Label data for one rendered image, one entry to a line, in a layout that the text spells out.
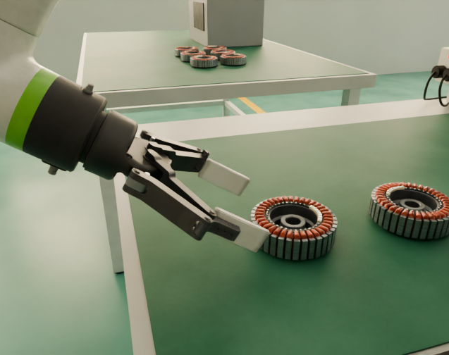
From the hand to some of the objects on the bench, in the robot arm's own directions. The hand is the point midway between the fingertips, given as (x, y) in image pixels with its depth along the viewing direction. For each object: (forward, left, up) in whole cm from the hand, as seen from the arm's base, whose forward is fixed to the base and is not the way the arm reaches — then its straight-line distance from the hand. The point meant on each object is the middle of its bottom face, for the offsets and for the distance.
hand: (245, 208), depth 51 cm
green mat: (+34, +2, -6) cm, 35 cm away
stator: (+6, -3, -5) cm, 8 cm away
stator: (+23, -7, -5) cm, 25 cm away
